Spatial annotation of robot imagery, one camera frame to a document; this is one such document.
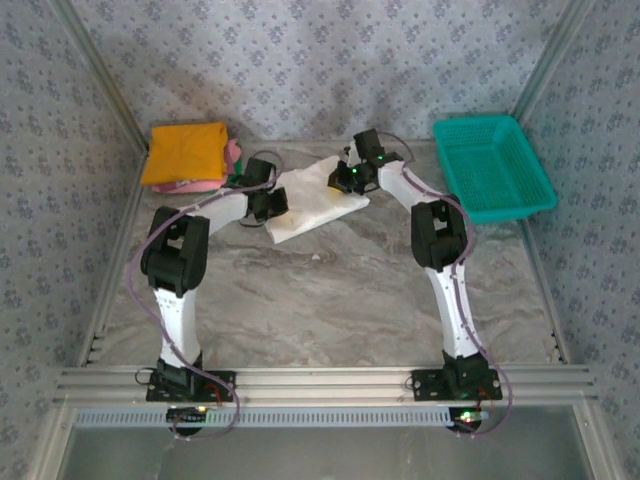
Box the white printed t-shirt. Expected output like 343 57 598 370
263 154 372 245

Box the green t-shirt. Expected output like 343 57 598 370
227 142 246 185

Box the orange t-shirt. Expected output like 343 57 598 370
139 122 230 187

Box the teal plastic mesh basket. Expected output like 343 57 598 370
432 114 559 225

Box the small circuit board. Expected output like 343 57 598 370
448 408 490 427
166 406 210 422

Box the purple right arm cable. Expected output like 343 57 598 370
374 130 514 441

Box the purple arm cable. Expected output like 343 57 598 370
127 149 282 442
374 130 514 441

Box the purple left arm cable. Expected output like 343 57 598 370
127 149 282 442

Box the aluminium side rail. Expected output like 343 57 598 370
77 144 154 367
517 219 572 365

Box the aluminium mounting rail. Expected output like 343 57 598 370
53 366 599 407

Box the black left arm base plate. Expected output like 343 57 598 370
145 368 237 403

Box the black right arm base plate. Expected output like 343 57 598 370
410 368 503 402

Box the aluminium corner post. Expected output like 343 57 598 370
52 0 152 149
508 0 599 129

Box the grey slotted cable duct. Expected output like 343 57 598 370
73 406 454 430

